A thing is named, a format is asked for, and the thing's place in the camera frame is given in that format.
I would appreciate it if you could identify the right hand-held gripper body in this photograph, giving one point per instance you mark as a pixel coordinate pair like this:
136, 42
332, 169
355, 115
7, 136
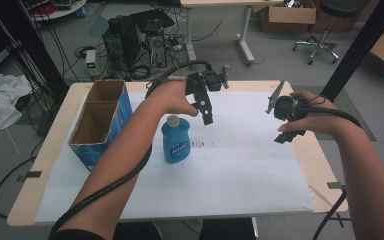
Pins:
285, 106

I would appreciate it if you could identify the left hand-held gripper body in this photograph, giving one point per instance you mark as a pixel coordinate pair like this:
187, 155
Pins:
210, 80

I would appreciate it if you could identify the blue bottle with grey cap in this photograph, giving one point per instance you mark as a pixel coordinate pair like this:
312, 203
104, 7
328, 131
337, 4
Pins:
176, 141

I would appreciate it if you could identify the blue cardboard box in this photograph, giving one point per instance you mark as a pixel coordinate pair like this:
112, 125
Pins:
100, 121

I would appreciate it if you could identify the person's right hand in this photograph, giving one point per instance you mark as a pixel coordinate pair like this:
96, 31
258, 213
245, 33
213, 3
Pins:
313, 120

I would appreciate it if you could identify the person's left hand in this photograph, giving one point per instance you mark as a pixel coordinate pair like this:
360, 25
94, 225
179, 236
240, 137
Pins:
171, 98

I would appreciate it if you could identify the white paper sheet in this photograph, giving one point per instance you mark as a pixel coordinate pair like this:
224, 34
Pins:
180, 173

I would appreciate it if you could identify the black computer tower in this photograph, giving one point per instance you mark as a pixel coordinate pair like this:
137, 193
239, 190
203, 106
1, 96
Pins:
136, 41

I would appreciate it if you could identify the black office chair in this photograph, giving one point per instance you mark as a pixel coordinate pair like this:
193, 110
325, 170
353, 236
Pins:
330, 30

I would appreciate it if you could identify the white power supply unit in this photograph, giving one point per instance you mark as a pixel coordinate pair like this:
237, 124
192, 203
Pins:
91, 63

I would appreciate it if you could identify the white cloth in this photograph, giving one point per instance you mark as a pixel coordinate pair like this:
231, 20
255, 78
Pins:
0, 100

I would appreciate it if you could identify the white desk frame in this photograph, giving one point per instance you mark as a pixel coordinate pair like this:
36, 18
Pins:
243, 30

